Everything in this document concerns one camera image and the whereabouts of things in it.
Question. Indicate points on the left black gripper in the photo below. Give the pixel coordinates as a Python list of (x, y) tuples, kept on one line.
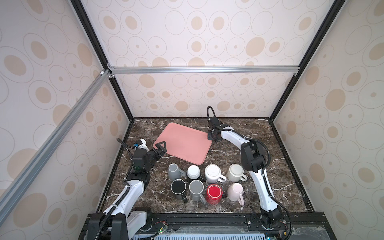
[(154, 152)]

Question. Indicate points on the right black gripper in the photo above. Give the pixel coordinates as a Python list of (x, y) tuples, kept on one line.
[(209, 135)]

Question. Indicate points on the pink rectangular tray mat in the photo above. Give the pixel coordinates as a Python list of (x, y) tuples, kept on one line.
[(185, 143)]

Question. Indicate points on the white ribbed-bottom mug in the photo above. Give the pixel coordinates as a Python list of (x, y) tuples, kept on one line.
[(213, 174)]

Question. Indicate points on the cream mug red inside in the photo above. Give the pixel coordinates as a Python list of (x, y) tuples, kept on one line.
[(236, 173)]

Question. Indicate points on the pale pink mug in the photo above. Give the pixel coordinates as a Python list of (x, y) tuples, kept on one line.
[(235, 193)]

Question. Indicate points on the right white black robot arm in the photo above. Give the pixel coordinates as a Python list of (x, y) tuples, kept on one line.
[(255, 158)]

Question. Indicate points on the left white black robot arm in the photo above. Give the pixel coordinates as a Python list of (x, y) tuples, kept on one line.
[(129, 192)]

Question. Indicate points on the grey mug back row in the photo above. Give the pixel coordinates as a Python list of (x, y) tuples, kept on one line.
[(175, 172)]

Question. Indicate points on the grey mug row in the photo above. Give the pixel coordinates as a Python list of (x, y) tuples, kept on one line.
[(175, 172), (196, 188)]

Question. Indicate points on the black mug white rim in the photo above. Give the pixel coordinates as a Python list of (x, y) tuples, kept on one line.
[(178, 188)]

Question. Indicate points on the grey mug front row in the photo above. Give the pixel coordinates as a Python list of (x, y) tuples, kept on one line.
[(196, 188)]

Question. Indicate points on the left slanted aluminium bar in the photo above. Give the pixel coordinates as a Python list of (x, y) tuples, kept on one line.
[(29, 173)]

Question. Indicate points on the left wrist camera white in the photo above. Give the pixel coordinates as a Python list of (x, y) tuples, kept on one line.
[(141, 144)]

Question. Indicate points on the white mug black handle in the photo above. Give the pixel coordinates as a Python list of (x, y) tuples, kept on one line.
[(194, 173)]

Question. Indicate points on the horizontal aluminium frame bar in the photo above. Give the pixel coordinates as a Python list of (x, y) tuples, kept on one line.
[(204, 70)]

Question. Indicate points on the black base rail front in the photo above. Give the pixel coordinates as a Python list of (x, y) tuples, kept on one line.
[(238, 226)]

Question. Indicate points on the left black corner post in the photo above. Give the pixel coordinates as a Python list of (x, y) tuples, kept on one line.
[(87, 25)]

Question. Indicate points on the black corner post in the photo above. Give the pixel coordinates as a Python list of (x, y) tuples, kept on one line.
[(321, 33), (87, 25)]

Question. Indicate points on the right black corner post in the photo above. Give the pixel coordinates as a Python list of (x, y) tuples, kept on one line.
[(321, 33)]

